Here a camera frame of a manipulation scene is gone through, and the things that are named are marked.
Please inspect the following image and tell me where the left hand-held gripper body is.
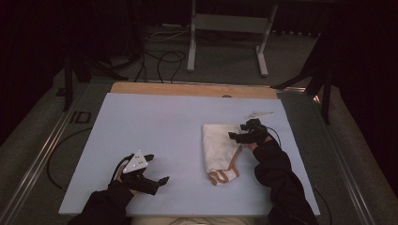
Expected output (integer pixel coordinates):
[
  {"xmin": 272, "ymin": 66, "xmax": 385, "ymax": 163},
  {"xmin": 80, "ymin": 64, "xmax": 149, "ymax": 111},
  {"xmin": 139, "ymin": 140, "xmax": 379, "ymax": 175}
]
[{"xmin": 119, "ymin": 150, "xmax": 161, "ymax": 197}]

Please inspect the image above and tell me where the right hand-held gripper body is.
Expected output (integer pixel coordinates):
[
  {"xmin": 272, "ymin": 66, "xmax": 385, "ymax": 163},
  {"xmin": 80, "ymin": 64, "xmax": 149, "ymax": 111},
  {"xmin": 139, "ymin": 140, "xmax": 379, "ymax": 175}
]
[{"xmin": 238, "ymin": 110, "xmax": 275, "ymax": 145}]

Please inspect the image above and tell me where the cream baby bodysuit brown trim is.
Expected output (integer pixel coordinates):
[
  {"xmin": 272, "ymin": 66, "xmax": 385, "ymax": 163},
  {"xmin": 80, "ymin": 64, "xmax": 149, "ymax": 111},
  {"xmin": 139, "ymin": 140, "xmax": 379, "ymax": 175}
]
[{"xmin": 202, "ymin": 123, "xmax": 244, "ymax": 187}]

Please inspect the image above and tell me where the person's right hand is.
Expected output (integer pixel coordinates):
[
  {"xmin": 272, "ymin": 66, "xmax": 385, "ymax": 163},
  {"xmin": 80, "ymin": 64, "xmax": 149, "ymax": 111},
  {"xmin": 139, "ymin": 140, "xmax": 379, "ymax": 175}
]
[{"xmin": 245, "ymin": 134, "xmax": 274, "ymax": 153}]

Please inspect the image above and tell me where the person's left hand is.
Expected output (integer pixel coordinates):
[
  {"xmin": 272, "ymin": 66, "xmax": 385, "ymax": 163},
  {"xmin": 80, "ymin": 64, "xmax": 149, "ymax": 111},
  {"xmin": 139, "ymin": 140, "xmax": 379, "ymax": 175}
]
[{"xmin": 111, "ymin": 158, "xmax": 139, "ymax": 197}]

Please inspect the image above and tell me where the light blue table mat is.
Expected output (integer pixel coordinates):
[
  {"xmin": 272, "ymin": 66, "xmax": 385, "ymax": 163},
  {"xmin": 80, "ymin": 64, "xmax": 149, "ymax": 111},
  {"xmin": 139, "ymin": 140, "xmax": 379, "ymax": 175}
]
[{"xmin": 58, "ymin": 92, "xmax": 321, "ymax": 218}]

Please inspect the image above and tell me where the black tripod stand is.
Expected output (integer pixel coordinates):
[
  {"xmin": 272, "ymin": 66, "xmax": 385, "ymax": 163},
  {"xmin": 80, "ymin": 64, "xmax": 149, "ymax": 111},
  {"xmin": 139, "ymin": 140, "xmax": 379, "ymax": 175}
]
[
  {"xmin": 61, "ymin": 51, "xmax": 130, "ymax": 113},
  {"xmin": 270, "ymin": 31, "xmax": 335, "ymax": 126}
]

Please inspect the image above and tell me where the right hand-held gripper cable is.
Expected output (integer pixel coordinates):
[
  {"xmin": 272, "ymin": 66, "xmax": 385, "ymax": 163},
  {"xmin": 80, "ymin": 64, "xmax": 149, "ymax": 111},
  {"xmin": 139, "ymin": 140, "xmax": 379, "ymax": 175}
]
[{"xmin": 265, "ymin": 126, "xmax": 283, "ymax": 148}]

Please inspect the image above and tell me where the hand-held gripper cable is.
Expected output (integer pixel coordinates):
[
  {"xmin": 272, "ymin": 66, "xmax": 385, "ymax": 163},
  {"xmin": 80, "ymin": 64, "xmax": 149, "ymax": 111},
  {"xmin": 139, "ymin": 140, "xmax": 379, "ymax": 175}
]
[
  {"xmin": 265, "ymin": 126, "xmax": 283, "ymax": 148},
  {"xmin": 108, "ymin": 153, "xmax": 135, "ymax": 186}
]

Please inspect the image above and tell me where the left hand-held gripper cable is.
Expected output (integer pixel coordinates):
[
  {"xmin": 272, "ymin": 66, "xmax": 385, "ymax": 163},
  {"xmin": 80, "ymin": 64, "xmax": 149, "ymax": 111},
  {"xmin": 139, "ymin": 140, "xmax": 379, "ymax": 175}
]
[{"xmin": 108, "ymin": 153, "xmax": 135, "ymax": 186}]

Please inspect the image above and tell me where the thin black floor cable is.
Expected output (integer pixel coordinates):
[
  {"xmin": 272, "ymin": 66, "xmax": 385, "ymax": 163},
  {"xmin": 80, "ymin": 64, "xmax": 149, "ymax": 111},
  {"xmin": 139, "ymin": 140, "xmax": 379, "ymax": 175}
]
[{"xmin": 46, "ymin": 127, "xmax": 94, "ymax": 192}]

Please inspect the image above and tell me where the silver metal floor rail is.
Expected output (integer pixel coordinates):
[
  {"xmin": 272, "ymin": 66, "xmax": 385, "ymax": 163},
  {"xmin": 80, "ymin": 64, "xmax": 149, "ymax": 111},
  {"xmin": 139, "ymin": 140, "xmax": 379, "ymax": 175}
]
[
  {"xmin": 275, "ymin": 87, "xmax": 378, "ymax": 225},
  {"xmin": 0, "ymin": 83, "xmax": 89, "ymax": 225}
]

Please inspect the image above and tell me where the black looped floor cable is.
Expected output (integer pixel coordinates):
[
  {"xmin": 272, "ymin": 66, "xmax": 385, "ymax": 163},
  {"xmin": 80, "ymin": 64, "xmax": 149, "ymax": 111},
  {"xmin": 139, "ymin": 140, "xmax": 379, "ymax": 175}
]
[{"xmin": 133, "ymin": 49, "xmax": 188, "ymax": 84}]

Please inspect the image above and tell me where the white metal stand frame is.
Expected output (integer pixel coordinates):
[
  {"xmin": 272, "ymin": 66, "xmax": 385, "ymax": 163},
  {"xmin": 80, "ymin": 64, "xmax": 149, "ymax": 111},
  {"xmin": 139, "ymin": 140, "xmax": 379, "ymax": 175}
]
[{"xmin": 186, "ymin": 0, "xmax": 279, "ymax": 78}]

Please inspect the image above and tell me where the white floor cable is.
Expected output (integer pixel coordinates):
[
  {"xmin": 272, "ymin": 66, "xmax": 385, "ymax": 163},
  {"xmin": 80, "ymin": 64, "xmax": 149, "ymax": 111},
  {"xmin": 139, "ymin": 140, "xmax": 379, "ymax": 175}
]
[{"xmin": 144, "ymin": 27, "xmax": 191, "ymax": 43}]

